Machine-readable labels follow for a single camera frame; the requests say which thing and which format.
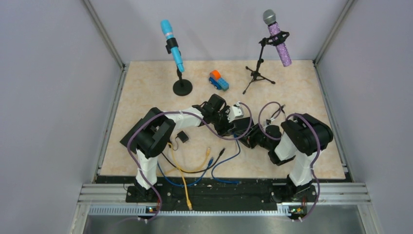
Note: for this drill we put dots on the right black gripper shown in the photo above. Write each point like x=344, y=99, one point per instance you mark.
x=249, y=141

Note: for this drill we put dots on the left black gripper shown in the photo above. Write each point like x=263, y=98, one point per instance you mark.
x=221, y=130

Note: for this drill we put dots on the small black ribbed network switch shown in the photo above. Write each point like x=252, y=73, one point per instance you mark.
x=241, y=125

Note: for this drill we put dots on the small black wall plug adapter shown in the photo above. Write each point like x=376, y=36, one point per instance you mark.
x=180, y=137

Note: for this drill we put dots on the large black network switch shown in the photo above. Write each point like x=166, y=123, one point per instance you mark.
x=125, y=139

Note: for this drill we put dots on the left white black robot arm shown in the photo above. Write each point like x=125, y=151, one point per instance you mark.
x=149, y=136

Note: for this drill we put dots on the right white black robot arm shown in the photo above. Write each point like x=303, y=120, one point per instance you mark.
x=300, y=139

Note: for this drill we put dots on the orange blue toy truck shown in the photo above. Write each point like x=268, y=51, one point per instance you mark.
x=217, y=81

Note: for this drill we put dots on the black round-base microphone stand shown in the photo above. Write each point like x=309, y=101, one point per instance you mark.
x=182, y=87

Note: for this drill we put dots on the black tripod microphone stand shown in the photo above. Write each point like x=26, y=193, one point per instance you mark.
x=259, y=68

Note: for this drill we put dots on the cyan microphone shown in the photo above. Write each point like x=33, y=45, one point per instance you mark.
x=172, y=45

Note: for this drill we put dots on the purple glitter microphone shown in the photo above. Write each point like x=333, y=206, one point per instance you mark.
x=269, y=18

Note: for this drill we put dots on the black power adapter with cord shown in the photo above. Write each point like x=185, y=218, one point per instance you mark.
x=278, y=112

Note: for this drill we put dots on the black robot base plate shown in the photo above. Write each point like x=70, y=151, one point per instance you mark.
x=213, y=196

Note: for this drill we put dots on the aluminium frame rail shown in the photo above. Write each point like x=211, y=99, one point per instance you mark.
x=343, y=208

